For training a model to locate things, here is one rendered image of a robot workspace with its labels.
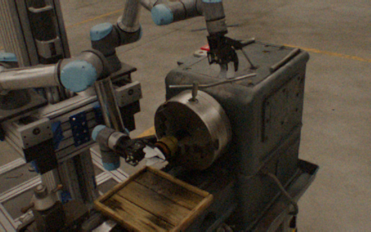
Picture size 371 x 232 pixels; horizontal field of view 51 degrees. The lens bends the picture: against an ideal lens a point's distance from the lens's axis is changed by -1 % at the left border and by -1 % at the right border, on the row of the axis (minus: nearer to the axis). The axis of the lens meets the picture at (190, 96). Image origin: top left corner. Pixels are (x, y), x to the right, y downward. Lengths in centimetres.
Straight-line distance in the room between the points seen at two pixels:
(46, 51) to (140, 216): 91
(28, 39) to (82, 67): 60
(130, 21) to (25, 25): 49
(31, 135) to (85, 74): 45
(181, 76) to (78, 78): 47
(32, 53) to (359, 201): 230
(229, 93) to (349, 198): 169
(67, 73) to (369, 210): 222
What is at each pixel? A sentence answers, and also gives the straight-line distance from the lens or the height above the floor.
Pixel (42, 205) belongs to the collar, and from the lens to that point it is 131.
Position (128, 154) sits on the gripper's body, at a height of 109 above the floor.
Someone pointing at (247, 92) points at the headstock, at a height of 125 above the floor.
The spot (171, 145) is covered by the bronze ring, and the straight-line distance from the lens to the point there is 150.
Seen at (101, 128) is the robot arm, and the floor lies 112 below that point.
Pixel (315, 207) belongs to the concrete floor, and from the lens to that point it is 293.
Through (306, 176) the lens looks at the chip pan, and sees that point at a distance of 229.
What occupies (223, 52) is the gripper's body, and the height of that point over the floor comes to 143.
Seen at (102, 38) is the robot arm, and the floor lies 135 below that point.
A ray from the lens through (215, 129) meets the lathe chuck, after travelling 151.
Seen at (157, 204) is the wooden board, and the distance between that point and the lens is 159.
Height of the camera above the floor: 193
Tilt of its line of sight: 27 degrees down
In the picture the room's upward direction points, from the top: 4 degrees counter-clockwise
